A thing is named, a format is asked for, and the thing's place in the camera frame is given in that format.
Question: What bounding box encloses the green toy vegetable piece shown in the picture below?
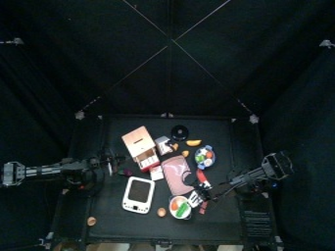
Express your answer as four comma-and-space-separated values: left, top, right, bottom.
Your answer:
177, 202, 190, 218

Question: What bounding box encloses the small white toy appliance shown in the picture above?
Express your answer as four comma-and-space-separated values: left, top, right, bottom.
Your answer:
154, 135, 173, 157

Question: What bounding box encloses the black round toy lid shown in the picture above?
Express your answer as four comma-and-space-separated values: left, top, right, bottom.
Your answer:
169, 125, 189, 142

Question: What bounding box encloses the red toy knife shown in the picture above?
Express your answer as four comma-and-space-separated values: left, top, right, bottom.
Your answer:
194, 169, 212, 190

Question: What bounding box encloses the blue toy pan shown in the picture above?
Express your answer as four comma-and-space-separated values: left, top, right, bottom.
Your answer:
193, 144, 217, 171

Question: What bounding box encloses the pink cutting board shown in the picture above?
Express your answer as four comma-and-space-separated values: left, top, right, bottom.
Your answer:
160, 155, 198, 197

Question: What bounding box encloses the white toy tablet scale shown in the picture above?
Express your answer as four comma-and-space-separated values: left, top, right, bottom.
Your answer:
120, 176, 157, 216

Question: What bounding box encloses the small red toy piece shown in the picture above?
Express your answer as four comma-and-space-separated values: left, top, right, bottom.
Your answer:
197, 200, 209, 216

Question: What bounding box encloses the small white card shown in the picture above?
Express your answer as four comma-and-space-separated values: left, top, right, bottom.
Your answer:
149, 165, 165, 181

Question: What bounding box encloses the white toy plate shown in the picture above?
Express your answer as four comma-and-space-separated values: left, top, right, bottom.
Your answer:
166, 195, 193, 221

